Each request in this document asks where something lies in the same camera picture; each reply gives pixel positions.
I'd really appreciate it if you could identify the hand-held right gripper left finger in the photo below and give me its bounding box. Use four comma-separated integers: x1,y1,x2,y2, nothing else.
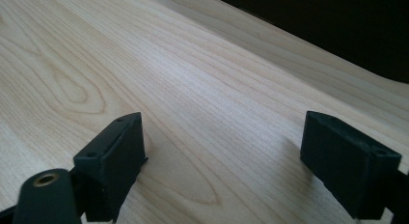
72,112,150,223

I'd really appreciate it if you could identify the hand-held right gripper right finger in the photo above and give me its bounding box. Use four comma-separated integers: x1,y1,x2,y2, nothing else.
300,110,402,220

